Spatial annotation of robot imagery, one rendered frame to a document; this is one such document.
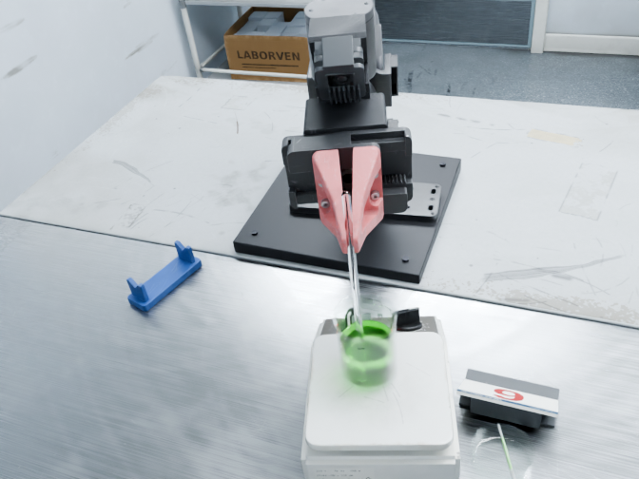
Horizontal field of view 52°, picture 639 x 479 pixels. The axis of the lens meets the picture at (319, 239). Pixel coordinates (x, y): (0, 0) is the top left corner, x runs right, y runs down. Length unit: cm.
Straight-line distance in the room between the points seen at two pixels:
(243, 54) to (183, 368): 225
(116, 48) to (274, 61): 66
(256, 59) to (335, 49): 238
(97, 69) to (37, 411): 186
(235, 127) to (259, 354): 52
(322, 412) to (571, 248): 42
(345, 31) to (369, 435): 31
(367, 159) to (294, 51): 231
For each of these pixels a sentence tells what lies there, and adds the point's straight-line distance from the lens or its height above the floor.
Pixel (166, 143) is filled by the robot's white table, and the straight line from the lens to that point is 114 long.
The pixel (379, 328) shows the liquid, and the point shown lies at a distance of 57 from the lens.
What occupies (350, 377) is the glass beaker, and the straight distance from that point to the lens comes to 56.
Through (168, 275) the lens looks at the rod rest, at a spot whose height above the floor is 91.
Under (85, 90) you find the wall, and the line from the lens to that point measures 246.
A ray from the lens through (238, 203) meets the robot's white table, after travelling 95.
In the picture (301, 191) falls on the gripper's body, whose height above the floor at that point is 113.
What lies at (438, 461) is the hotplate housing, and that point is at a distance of 56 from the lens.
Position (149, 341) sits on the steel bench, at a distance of 78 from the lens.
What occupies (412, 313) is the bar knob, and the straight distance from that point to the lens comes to 67.
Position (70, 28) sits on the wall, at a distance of 241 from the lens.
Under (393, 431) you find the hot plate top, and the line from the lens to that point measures 55.
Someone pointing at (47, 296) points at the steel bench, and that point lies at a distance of 90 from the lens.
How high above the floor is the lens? 144
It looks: 39 degrees down
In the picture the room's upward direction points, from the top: 8 degrees counter-clockwise
